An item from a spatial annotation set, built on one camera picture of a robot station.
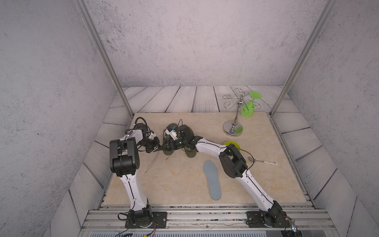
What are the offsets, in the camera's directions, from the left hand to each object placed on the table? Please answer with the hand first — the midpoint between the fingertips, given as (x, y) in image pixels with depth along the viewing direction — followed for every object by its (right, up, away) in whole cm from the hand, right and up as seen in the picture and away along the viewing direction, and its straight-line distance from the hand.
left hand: (163, 147), depth 99 cm
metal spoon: (+56, -7, -5) cm, 57 cm away
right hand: (+1, 0, -8) cm, 8 cm away
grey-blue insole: (+30, -13, -7) cm, 34 cm away
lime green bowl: (+48, +1, 0) cm, 48 cm away
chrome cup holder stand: (+52, +29, -6) cm, 60 cm away
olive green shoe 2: (+18, -3, -5) cm, 19 cm away
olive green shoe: (+4, -1, -11) cm, 12 cm away
